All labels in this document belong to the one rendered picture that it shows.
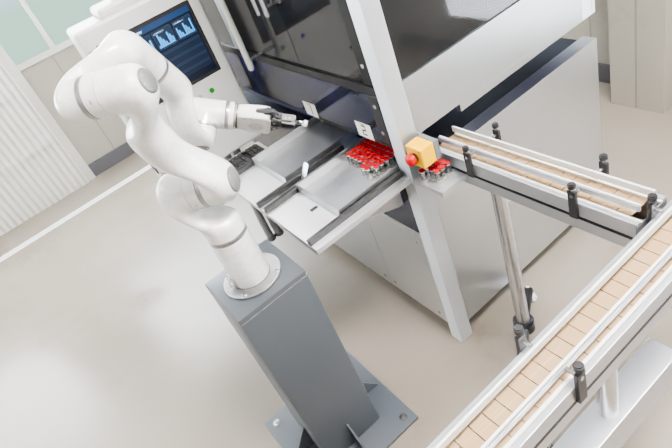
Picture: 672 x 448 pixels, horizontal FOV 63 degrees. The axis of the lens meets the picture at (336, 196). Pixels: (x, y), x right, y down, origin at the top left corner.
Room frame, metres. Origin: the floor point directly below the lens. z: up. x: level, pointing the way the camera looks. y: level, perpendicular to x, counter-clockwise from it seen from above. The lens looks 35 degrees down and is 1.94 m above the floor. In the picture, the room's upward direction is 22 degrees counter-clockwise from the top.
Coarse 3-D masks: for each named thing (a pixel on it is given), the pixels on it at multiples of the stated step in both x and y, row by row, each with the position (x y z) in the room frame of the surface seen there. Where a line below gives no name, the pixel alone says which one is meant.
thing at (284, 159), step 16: (304, 128) 2.06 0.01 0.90; (320, 128) 2.03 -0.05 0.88; (336, 128) 1.98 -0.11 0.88; (272, 144) 2.00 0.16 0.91; (288, 144) 2.01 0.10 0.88; (304, 144) 1.96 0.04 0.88; (320, 144) 1.91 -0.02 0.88; (336, 144) 1.82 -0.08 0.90; (256, 160) 1.92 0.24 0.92; (272, 160) 1.93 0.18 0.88; (288, 160) 1.89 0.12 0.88; (304, 160) 1.84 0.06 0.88; (288, 176) 1.73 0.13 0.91
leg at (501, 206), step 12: (504, 204) 1.32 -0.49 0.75; (504, 216) 1.32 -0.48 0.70; (504, 228) 1.32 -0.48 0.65; (504, 240) 1.33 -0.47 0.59; (504, 252) 1.33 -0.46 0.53; (516, 252) 1.32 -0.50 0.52; (516, 264) 1.32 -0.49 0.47; (516, 276) 1.32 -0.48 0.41; (516, 288) 1.32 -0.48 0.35; (516, 300) 1.33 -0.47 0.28; (516, 312) 1.33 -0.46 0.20; (528, 312) 1.33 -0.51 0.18
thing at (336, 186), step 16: (352, 144) 1.75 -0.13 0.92; (336, 160) 1.72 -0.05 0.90; (320, 176) 1.68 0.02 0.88; (336, 176) 1.65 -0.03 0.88; (352, 176) 1.61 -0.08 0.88; (384, 176) 1.49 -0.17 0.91; (304, 192) 1.60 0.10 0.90; (320, 192) 1.59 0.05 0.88; (336, 192) 1.55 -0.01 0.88; (352, 192) 1.52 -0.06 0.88; (368, 192) 1.46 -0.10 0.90; (336, 208) 1.42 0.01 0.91
